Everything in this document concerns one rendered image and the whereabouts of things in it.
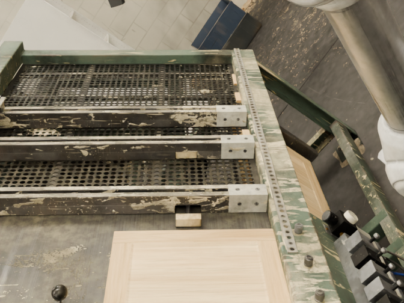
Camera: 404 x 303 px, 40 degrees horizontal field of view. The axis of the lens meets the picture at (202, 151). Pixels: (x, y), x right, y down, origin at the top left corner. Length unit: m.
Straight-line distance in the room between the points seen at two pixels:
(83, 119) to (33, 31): 3.08
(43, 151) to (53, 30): 3.28
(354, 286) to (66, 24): 4.18
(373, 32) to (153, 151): 1.22
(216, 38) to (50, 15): 1.66
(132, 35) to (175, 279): 5.36
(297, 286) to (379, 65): 0.68
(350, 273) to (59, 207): 0.91
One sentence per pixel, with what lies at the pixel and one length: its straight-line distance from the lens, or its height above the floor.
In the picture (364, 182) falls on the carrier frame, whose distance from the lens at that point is 2.73.
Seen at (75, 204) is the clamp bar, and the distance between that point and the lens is 1.80.
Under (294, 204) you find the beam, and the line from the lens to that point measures 1.78.
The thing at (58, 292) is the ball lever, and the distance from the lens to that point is 1.34.
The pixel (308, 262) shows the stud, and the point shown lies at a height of 0.87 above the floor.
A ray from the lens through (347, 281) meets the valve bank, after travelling 1.61.
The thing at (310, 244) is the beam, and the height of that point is 0.84.
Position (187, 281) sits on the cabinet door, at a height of 1.11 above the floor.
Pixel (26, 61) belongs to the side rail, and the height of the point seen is 1.76.
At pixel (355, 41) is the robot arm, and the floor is 1.31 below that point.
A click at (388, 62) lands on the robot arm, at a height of 1.23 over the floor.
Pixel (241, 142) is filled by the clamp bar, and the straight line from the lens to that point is 2.05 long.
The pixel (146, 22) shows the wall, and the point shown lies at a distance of 6.69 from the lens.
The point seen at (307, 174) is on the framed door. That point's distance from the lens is 2.86.
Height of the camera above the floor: 1.75
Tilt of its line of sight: 19 degrees down
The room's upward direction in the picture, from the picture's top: 58 degrees counter-clockwise
